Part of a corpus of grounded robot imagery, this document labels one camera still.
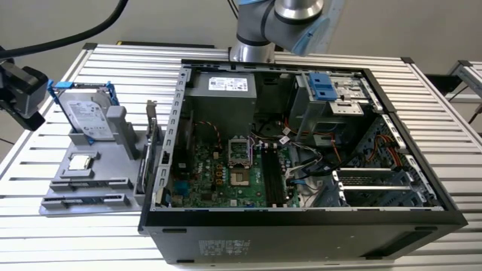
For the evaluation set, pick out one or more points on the blue rear port block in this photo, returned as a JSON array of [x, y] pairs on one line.
[[181, 188]]

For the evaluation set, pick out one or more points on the black PC case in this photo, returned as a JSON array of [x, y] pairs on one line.
[[263, 240]]

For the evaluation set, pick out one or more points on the silver disk bay cage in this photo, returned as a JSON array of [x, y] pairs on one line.
[[377, 187]]

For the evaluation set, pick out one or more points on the metal locking lever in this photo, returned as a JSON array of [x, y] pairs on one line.
[[251, 153]]

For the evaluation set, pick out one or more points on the RAM slot white clips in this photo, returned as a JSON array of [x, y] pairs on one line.
[[271, 175], [279, 175]]

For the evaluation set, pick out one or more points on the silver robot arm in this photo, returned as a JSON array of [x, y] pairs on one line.
[[255, 28]]

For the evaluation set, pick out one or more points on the silver CPU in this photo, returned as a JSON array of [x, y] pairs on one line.
[[79, 162]]

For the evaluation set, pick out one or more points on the green motherboard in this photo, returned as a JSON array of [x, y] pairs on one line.
[[241, 194]]

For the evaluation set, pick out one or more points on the aluminium frame table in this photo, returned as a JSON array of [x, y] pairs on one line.
[[465, 70]]

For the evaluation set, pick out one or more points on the CPU socket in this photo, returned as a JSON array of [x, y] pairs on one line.
[[241, 178]]

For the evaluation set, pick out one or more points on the graphics card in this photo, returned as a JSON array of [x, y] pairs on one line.
[[145, 169]]

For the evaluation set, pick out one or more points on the gold square inductor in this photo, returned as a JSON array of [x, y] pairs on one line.
[[219, 181], [219, 168], [219, 175]]

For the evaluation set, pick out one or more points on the RAM stick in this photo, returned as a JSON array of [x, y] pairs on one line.
[[90, 184], [83, 200]]

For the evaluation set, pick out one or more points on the grey power supply unit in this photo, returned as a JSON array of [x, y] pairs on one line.
[[222, 110]]

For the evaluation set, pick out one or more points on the blue drive latch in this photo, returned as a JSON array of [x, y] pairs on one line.
[[322, 84]]

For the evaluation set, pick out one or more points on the black case fan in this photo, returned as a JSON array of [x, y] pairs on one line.
[[186, 132]]

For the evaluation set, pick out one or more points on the hard disk blue carrier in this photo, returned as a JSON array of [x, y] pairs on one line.
[[87, 113]]

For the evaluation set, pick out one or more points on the grey parts rack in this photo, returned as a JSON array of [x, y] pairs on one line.
[[113, 166]]

